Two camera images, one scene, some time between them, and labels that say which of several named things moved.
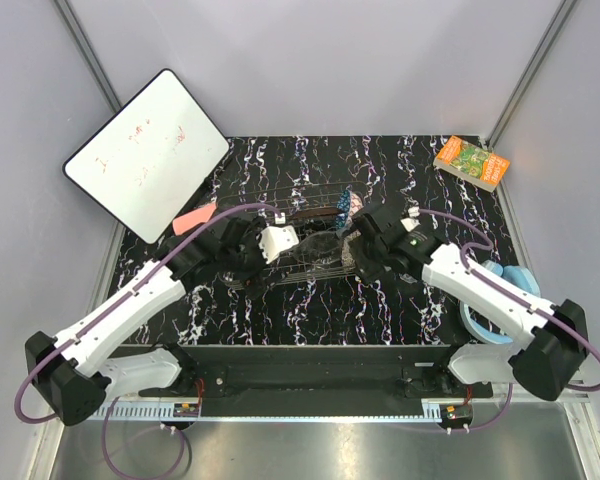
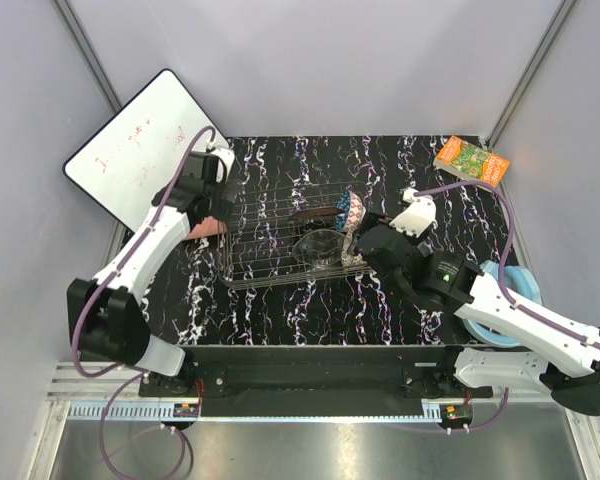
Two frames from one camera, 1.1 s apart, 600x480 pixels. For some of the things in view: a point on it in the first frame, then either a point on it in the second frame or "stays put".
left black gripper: x=253 y=237 → x=221 y=206
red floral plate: x=316 y=212 stays put
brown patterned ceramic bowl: x=348 y=260 stays put
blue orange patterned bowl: x=349 y=204 stays put
